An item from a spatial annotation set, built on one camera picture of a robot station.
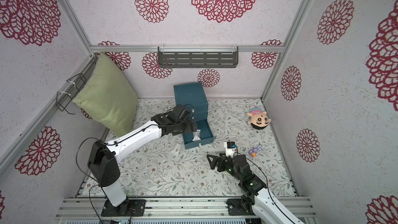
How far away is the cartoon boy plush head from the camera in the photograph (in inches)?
39.1

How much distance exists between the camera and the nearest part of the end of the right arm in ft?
2.02

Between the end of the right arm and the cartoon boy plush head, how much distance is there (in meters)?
Answer: 0.38
